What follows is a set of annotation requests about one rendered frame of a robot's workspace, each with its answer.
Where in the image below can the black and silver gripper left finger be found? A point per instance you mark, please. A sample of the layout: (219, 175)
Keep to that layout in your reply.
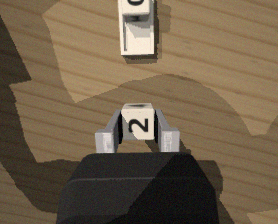
(108, 139)

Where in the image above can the white tray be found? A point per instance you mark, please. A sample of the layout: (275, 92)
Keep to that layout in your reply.
(136, 38)

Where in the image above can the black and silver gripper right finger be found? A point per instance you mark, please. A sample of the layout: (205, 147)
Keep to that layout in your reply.
(167, 138)

